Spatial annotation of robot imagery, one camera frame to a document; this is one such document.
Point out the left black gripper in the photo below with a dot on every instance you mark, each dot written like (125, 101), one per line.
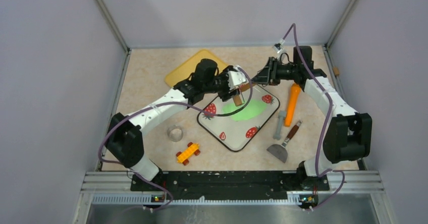
(226, 94)

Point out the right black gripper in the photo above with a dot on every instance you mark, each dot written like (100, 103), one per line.
(270, 69)

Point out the wooden rolling pin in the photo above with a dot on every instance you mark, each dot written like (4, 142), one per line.
(239, 97)

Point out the green dough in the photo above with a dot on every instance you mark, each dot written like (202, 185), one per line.
(254, 108)

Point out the white strawberry tray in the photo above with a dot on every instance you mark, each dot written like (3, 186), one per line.
(235, 135)

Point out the metal ring cutter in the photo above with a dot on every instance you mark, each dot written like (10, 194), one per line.
(175, 133)

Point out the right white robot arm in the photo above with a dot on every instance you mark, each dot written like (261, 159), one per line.
(346, 133)

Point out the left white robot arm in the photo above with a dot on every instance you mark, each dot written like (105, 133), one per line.
(124, 139)

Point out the yellow tray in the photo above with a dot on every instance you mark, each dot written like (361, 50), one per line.
(184, 70)

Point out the grey plastic tool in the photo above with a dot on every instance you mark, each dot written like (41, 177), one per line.
(280, 122)

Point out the yellow toy car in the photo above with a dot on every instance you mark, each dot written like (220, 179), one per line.
(193, 149)

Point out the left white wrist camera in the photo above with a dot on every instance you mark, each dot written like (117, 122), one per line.
(236, 77)

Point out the metal scraper brown handle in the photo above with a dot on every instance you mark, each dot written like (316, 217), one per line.
(279, 151)

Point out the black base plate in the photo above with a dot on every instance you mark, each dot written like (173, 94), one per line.
(231, 185)

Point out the aluminium frame rail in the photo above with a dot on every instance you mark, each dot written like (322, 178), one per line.
(114, 188)

